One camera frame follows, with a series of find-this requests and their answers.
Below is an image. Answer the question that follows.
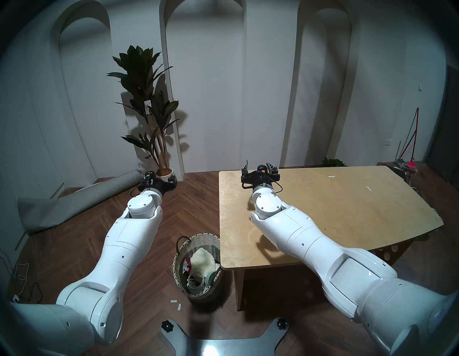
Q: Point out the black floor cable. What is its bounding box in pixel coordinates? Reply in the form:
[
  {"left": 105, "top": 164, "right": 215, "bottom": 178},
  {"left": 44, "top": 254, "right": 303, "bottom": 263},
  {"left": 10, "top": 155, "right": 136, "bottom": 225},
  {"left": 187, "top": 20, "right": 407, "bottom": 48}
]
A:
[{"left": 16, "top": 282, "right": 43, "bottom": 304}]

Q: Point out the red handled broom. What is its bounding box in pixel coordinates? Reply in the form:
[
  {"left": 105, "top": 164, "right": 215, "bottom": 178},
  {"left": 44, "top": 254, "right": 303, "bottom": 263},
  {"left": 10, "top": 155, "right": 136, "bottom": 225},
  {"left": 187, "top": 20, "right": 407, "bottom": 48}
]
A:
[{"left": 399, "top": 107, "right": 419, "bottom": 162}]

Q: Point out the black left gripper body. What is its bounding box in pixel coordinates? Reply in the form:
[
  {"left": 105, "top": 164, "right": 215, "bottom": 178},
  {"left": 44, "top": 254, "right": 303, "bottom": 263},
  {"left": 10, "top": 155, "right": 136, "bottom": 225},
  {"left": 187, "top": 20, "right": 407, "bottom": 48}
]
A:
[{"left": 139, "top": 172, "right": 178, "bottom": 195}]

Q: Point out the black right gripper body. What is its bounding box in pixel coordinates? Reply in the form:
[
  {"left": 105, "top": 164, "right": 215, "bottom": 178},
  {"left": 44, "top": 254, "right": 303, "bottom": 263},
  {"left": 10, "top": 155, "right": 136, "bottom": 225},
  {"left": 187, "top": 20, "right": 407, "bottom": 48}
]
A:
[{"left": 241, "top": 165, "right": 281, "bottom": 188}]

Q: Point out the white plant pot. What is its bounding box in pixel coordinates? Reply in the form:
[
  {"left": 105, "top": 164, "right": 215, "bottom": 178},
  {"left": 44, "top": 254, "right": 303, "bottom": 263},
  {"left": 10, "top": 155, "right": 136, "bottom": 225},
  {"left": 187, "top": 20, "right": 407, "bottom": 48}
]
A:
[{"left": 155, "top": 168, "right": 177, "bottom": 191}]

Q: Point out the woven wicker basket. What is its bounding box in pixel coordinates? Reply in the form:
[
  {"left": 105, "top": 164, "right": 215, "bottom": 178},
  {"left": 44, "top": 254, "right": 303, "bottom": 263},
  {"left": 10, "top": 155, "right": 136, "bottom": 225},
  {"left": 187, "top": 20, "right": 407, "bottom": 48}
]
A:
[{"left": 173, "top": 233, "right": 223, "bottom": 300}]

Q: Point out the light wooden table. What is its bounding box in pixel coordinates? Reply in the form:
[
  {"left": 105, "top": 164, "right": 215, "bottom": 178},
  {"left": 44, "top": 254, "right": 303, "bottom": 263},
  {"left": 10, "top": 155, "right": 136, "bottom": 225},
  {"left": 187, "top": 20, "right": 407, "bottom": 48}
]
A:
[{"left": 218, "top": 165, "right": 444, "bottom": 311}]

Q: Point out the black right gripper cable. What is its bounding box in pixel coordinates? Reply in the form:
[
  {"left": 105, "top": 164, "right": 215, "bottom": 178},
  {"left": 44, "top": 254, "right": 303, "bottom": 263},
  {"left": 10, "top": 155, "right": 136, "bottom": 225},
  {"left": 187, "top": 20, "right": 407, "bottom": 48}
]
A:
[{"left": 241, "top": 181, "right": 284, "bottom": 195}]

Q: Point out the cream knitted cloth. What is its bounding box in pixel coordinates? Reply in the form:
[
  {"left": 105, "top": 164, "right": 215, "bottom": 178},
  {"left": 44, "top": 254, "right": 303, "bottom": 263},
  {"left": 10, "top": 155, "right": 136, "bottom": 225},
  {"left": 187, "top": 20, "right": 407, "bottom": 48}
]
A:
[{"left": 189, "top": 248, "right": 221, "bottom": 277}]

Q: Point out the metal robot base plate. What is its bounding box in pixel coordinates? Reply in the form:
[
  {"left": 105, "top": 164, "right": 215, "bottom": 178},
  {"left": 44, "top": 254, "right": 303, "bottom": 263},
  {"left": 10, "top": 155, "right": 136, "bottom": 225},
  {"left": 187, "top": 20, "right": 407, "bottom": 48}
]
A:
[{"left": 160, "top": 318, "right": 290, "bottom": 356}]

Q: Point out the tall dark green plant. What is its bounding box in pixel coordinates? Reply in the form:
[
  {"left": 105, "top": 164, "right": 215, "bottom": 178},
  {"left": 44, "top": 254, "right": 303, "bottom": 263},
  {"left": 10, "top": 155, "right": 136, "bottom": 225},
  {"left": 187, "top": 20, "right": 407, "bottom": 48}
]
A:
[{"left": 107, "top": 45, "right": 180, "bottom": 171}]

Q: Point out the rolled grey carpet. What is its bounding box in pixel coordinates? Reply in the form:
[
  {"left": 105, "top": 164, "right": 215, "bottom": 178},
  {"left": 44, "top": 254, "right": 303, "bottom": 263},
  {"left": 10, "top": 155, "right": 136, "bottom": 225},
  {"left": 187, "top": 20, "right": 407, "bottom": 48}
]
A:
[{"left": 17, "top": 169, "right": 144, "bottom": 235}]

